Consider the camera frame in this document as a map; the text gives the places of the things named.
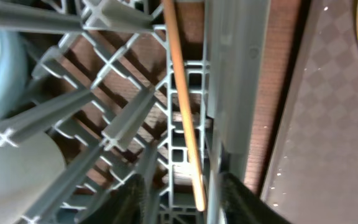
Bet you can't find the wooden chopstick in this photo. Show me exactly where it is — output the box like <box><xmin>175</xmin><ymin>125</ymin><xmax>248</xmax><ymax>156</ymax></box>
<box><xmin>162</xmin><ymin>0</ymin><xmax>206</xmax><ymax>212</ymax></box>

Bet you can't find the white cup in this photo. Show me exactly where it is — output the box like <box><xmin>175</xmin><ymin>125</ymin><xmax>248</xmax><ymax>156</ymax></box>
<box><xmin>0</xmin><ymin>133</ymin><xmax>65</xmax><ymax>223</ymax></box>

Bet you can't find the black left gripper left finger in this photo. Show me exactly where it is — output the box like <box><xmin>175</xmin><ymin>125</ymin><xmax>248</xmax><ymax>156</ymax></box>
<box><xmin>80</xmin><ymin>174</ymin><xmax>146</xmax><ymax>224</ymax></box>

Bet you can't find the grey dishwasher rack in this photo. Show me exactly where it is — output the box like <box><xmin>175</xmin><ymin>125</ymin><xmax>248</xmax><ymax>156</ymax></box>
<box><xmin>0</xmin><ymin>1</ymin><xmax>270</xmax><ymax>223</ymax></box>

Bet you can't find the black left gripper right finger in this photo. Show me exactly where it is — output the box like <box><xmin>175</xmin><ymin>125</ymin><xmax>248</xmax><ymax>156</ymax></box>
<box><xmin>219</xmin><ymin>172</ymin><xmax>290</xmax><ymax>224</ymax></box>

